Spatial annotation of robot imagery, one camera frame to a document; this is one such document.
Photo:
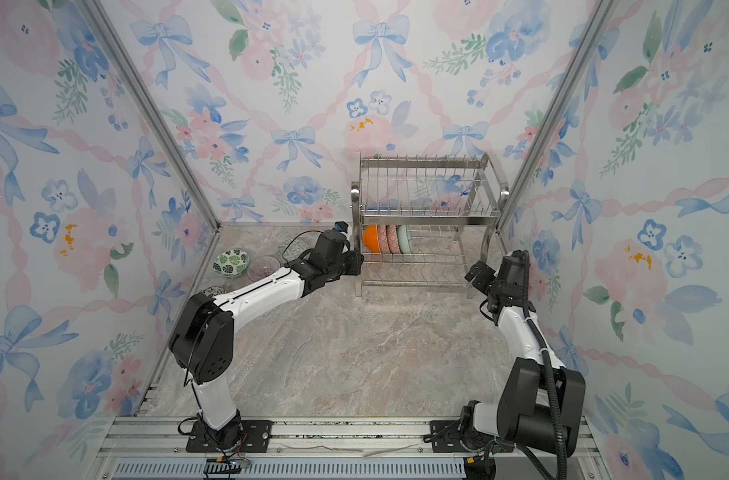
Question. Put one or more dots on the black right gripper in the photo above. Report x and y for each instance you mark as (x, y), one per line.
(481, 282)

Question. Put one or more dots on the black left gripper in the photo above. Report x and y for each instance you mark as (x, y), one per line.
(354, 257)

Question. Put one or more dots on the orange white bowl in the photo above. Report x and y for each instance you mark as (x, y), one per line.
(370, 239)

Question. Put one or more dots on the pink purple bowl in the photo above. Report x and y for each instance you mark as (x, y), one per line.
(383, 240)

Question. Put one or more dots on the pale green celadon bowl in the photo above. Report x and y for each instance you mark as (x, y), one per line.
(405, 240)

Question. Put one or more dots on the green geometric pattern bowl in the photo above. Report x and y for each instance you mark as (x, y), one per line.
(291, 249)

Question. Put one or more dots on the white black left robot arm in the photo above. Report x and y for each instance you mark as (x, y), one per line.
(202, 341)

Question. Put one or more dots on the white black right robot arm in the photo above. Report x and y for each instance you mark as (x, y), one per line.
(542, 402)

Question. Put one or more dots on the stainless steel dish rack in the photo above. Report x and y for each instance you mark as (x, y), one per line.
(451, 204)

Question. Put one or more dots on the purple glass bowl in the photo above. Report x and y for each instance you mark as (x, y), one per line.
(262, 267)

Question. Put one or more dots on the green leaf pattern bowl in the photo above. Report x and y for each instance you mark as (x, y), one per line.
(231, 263)

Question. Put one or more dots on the dark speckled bowl left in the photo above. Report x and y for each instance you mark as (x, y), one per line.
(213, 291)

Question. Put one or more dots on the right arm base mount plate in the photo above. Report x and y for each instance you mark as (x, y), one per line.
(448, 436)

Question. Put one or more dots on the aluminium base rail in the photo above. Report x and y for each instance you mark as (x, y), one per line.
(299, 448)

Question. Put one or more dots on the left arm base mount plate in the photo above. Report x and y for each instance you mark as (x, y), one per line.
(251, 436)

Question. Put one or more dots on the aluminium corner post right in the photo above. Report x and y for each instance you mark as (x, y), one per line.
(577, 66)

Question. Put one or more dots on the aluminium corner post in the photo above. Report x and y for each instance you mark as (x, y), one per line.
(98, 20)
(577, 66)

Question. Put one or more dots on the aluminium corner post left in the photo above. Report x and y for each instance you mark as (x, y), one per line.
(98, 20)

